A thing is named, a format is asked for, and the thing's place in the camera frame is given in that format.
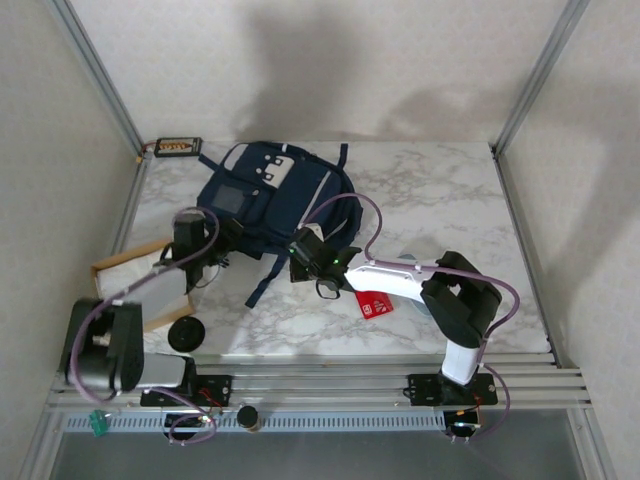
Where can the red card package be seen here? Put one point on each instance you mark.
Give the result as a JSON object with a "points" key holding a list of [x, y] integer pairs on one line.
{"points": [[377, 306]]}

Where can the navy blue student backpack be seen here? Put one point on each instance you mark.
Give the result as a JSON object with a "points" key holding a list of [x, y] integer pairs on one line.
{"points": [[280, 200]]}

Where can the blue-grey pencil case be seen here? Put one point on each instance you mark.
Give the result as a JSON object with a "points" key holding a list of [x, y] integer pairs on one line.
{"points": [[407, 257]]}

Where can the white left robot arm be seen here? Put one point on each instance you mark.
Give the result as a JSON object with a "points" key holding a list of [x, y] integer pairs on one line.
{"points": [[160, 370]]}

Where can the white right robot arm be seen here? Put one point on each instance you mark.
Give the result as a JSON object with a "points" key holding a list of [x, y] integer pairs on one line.
{"points": [[390, 280]]}

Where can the black round disc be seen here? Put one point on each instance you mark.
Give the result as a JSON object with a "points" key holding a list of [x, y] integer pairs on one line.
{"points": [[186, 334]]}

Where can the white crumpled paper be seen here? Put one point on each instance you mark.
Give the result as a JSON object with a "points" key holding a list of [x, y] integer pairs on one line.
{"points": [[120, 275]]}

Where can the brown cardboard box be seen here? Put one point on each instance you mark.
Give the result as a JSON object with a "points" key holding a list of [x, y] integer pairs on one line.
{"points": [[107, 262]]}

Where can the black battery charger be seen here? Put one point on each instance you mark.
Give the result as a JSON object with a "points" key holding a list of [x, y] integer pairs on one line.
{"points": [[177, 147]]}

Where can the aluminium mounting rails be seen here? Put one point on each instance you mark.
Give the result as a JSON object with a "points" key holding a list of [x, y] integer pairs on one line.
{"points": [[325, 385]]}

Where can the small electronics board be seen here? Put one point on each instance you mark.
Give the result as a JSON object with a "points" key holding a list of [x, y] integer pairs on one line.
{"points": [[212, 416], [462, 425]]}

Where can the black round knob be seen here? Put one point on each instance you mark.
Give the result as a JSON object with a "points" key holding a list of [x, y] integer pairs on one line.
{"points": [[248, 419]]}

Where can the green plug connector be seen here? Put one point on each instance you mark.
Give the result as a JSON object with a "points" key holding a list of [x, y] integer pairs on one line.
{"points": [[99, 424]]}

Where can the aluminium table side rail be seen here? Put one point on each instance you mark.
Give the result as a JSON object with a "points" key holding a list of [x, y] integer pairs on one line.
{"points": [[131, 200], [510, 200]]}

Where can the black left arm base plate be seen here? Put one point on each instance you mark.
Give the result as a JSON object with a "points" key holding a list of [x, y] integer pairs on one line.
{"points": [[220, 387]]}

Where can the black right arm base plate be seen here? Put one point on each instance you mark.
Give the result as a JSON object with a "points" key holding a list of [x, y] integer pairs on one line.
{"points": [[425, 390]]}

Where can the aluminium frame post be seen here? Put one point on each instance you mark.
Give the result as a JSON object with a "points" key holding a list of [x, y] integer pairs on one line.
{"points": [[540, 70], [95, 75]]}

